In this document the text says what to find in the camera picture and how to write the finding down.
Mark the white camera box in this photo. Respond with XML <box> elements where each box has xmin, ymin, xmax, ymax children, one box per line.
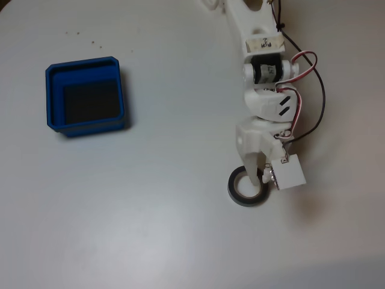
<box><xmin>269</xmin><ymin>153</ymin><xmax>307</xmax><ymax>191</ymax></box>

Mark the blue plastic box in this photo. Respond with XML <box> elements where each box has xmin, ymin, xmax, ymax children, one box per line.
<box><xmin>45</xmin><ymin>56</ymin><xmax>126</xmax><ymax>138</ymax></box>

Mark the black tape roll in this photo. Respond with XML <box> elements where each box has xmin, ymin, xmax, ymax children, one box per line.
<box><xmin>227</xmin><ymin>166</ymin><xmax>270</xmax><ymax>208</ymax></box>

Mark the red and white servo cable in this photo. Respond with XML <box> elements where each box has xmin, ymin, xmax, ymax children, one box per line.
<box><xmin>274</xmin><ymin>51</ymin><xmax>319</xmax><ymax>140</ymax></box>

